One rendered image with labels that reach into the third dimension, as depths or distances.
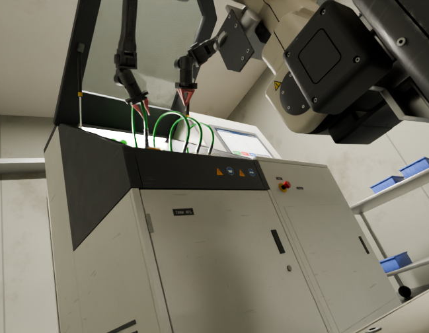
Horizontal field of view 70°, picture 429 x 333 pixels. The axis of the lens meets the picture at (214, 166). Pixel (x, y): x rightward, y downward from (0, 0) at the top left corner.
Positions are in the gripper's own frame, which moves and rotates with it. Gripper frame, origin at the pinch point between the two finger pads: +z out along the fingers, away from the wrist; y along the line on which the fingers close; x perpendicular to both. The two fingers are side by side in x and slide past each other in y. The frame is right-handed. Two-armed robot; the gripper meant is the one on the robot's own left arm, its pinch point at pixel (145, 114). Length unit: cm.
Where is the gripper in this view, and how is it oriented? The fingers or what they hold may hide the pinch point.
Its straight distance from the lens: 141.6
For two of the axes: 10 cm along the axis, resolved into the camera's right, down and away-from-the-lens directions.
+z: 3.7, 8.3, 4.1
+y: -8.6, 4.7, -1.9
